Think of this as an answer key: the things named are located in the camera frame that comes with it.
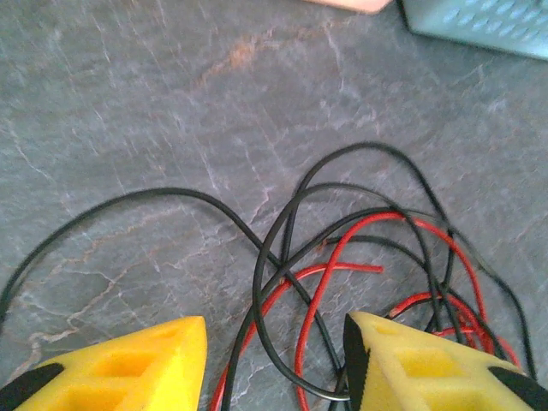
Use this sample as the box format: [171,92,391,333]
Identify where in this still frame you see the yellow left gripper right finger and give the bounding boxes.
[343,310,548,411]

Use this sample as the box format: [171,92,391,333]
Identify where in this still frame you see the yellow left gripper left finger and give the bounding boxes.
[0,315,210,411]

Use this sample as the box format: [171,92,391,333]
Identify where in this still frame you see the thin black cable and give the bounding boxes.
[251,182,468,402]
[220,140,537,411]
[0,187,348,382]

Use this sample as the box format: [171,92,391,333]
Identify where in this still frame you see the thin red cable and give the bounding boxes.
[294,211,490,411]
[210,263,384,411]
[387,292,522,370]

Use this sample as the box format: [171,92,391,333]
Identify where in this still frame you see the blue perforated plastic basket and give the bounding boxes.
[396,0,548,61]

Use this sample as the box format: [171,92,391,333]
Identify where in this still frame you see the pink perforated plastic basket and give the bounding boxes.
[306,0,393,16]

